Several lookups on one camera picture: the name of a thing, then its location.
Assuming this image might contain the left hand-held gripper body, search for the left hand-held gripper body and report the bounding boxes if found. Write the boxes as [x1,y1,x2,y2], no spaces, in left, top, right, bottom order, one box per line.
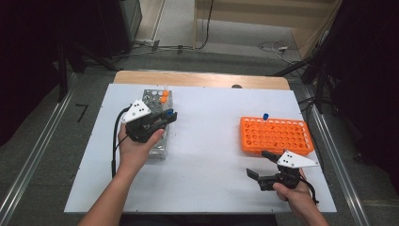
[121,99,165,144]

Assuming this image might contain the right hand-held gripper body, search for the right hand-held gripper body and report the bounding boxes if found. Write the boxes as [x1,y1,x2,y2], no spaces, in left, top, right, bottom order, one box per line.
[257,150,320,192]

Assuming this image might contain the silver metal tube rack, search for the silver metal tube rack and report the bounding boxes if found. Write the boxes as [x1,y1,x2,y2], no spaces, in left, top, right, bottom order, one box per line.
[137,89,174,160]

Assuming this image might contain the orange plastic tube rack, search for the orange plastic tube rack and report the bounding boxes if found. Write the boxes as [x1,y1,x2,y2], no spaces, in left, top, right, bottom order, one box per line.
[239,116,315,157]

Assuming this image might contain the person's right hand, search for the person's right hand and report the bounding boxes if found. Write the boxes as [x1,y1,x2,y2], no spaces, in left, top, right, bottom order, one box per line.
[272,169,315,208]

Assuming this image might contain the person's left hand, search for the person's left hand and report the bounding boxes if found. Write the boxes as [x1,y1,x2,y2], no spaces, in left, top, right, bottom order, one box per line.
[118,123,166,177]

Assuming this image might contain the white board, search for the white board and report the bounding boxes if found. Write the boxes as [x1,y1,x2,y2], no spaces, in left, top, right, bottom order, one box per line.
[64,83,337,215]

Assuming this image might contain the wooden table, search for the wooden table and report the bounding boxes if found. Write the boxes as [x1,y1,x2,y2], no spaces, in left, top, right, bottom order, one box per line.
[112,70,291,91]

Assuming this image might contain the power strip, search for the power strip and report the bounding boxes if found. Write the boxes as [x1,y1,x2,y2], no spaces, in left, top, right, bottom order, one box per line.
[135,38,161,51]

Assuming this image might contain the black metal stand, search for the black metal stand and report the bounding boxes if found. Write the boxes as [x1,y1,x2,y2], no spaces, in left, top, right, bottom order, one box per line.
[272,31,333,114]
[56,40,120,103]

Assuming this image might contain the black cabinet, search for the black cabinet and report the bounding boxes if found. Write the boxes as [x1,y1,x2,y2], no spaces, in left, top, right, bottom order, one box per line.
[93,0,143,59]

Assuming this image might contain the dark curtain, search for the dark curtain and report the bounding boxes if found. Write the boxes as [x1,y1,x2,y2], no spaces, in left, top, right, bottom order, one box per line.
[0,0,104,149]
[313,0,399,189]

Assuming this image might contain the light wooden furniture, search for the light wooden furniture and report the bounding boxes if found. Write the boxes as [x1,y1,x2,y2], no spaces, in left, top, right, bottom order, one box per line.
[192,0,343,60]

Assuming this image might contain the right hand-held gripper cable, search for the right hand-held gripper cable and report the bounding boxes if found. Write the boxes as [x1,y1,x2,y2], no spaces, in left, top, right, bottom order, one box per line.
[299,175,320,205]

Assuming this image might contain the hand-held gripper cable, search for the hand-held gripper cable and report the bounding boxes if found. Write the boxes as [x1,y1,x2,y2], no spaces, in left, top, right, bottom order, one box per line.
[299,175,320,205]
[111,105,131,178]

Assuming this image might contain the left hand-held gripper cable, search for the left hand-held gripper cable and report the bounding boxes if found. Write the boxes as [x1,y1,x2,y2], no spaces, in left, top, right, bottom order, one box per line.
[111,105,131,178]

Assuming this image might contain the metal floor rail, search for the metal floor rail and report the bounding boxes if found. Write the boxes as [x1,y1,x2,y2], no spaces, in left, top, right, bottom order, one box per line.
[0,73,78,226]
[302,84,371,226]

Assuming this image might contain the black floor cables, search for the black floor cables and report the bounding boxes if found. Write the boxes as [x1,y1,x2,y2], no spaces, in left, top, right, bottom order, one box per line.
[109,43,196,60]

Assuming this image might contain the black hanging cable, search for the black hanging cable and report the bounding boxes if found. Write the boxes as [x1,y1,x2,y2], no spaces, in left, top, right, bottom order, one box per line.
[192,0,215,51]

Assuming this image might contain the white coiled cable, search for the white coiled cable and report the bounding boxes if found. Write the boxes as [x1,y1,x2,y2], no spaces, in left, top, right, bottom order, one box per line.
[257,40,302,65]

